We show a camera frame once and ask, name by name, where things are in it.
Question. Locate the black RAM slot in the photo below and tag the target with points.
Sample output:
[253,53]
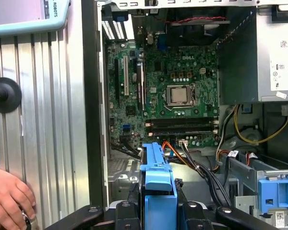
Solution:
[182,122]

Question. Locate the black round knob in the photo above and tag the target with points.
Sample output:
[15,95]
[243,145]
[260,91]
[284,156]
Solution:
[4,95]

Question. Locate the metal drive cage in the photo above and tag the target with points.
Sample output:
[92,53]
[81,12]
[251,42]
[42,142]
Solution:
[244,172]

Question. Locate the black case fan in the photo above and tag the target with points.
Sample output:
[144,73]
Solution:
[194,33]

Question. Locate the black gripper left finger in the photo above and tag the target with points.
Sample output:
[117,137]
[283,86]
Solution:
[124,215]

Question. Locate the black PC case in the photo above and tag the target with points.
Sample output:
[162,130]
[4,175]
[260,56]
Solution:
[91,95]

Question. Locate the pale blue teach pendant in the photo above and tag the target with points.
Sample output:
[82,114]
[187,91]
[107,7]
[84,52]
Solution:
[19,12]

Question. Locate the white expansion slot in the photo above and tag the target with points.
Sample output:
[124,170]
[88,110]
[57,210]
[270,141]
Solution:
[126,76]

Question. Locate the hard disk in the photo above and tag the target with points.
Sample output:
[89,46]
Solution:
[158,210]

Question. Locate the metal disk bay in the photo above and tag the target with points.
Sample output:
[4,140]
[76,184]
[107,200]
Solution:
[121,165]

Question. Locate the blue drive cage latch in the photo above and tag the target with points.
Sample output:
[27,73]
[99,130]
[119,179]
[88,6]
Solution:
[285,194]

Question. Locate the grey power supply unit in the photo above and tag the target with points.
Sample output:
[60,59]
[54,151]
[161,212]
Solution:
[273,48]

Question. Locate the green motherboard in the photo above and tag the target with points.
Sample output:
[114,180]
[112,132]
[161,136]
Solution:
[201,72]

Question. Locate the black expansion slot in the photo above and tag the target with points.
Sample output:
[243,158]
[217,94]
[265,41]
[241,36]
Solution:
[116,83]

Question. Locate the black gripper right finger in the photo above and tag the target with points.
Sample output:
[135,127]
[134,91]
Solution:
[194,215]

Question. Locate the silver CPU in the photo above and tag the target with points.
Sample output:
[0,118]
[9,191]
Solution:
[180,95]

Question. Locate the person's hand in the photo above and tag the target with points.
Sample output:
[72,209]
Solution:
[4,198]

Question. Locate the CPU socket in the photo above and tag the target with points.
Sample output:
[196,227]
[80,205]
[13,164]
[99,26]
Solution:
[168,95]

